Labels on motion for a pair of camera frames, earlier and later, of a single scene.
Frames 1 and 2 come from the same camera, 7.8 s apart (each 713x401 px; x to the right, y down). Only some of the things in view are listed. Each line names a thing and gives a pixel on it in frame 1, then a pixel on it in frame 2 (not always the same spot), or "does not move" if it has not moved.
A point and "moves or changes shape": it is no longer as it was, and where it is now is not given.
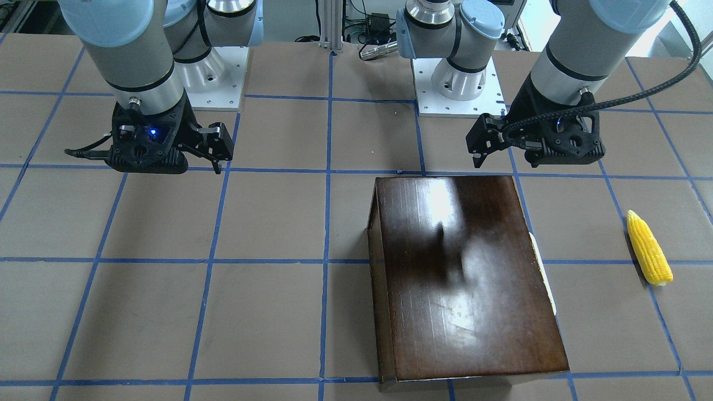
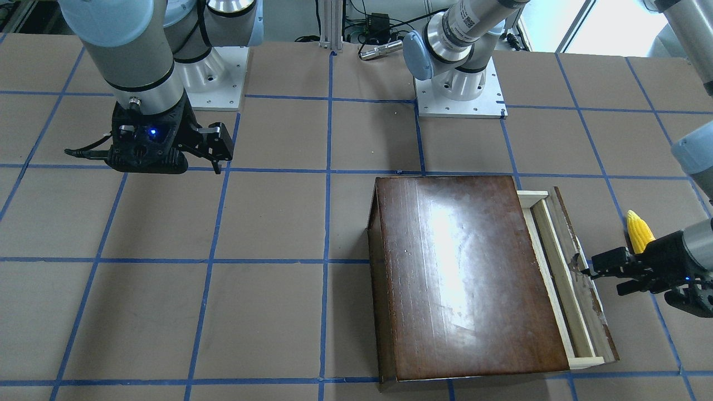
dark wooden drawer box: x=459 y=300 does not move
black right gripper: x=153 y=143 does not move
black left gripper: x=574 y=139 -> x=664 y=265
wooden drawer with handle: x=542 y=271 moves or changes shape
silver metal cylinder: x=370 y=52 does not move
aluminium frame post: x=331 y=20 does not move
